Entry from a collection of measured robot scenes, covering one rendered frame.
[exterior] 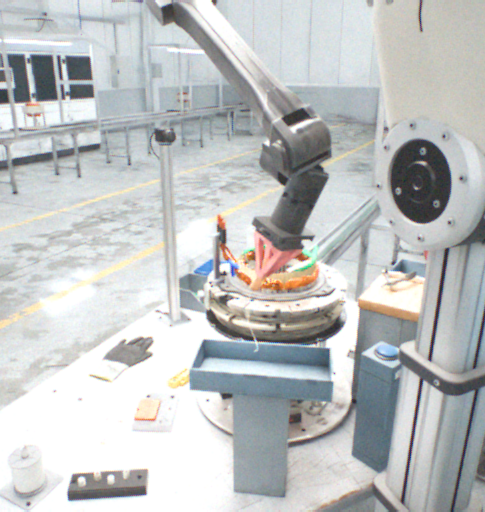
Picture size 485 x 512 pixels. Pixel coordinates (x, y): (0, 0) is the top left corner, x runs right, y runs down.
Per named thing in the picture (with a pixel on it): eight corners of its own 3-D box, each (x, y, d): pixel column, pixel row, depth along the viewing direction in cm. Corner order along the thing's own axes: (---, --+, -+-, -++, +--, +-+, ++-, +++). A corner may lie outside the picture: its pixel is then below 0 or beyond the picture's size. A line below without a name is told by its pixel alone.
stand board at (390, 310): (383, 278, 128) (384, 269, 127) (460, 294, 119) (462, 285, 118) (357, 307, 113) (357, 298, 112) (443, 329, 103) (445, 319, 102)
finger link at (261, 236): (236, 266, 84) (258, 218, 80) (262, 263, 89) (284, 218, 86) (264, 289, 80) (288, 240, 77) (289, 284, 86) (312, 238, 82)
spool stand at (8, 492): (33, 463, 102) (26, 425, 99) (64, 479, 98) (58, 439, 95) (-4, 494, 95) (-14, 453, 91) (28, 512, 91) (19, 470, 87)
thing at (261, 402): (194, 493, 95) (188, 369, 85) (206, 453, 105) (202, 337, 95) (323, 508, 92) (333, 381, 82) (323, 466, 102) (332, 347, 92)
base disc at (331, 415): (249, 335, 150) (249, 333, 150) (373, 375, 130) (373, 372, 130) (164, 403, 119) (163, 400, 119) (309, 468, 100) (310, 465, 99)
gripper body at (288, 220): (248, 226, 79) (266, 184, 76) (285, 225, 87) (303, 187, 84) (276, 247, 76) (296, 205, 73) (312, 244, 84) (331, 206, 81)
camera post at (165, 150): (181, 320, 162) (172, 143, 141) (173, 323, 160) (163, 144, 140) (176, 317, 164) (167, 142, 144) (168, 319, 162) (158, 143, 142)
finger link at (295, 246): (233, 266, 83) (255, 218, 80) (259, 263, 89) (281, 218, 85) (260, 290, 80) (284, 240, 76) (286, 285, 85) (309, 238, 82)
